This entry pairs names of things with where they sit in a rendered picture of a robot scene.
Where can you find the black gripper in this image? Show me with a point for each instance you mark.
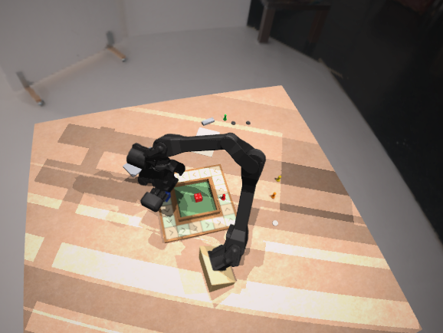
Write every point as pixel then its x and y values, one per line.
pixel 157 196

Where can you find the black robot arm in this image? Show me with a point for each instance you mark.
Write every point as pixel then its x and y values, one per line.
pixel 155 160

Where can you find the red die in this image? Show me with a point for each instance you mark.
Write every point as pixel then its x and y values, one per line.
pixel 198 197

